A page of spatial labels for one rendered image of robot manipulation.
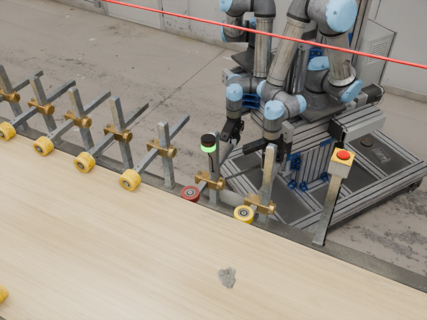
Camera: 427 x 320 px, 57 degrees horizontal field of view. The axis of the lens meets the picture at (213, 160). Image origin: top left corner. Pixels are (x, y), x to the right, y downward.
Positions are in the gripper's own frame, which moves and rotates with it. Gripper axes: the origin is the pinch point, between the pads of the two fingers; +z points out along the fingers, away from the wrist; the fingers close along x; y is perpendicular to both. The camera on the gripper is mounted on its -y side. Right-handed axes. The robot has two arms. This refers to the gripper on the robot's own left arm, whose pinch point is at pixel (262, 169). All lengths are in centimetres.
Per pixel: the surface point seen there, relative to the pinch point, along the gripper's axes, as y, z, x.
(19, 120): -123, -4, 17
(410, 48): 126, 45, 212
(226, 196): -15.7, 16.6, -3.2
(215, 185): -20.3, 5.8, -6.5
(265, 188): 1.4, -2.4, -13.5
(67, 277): -67, 2, -61
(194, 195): -27.9, 1.2, -17.5
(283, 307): 9, 2, -63
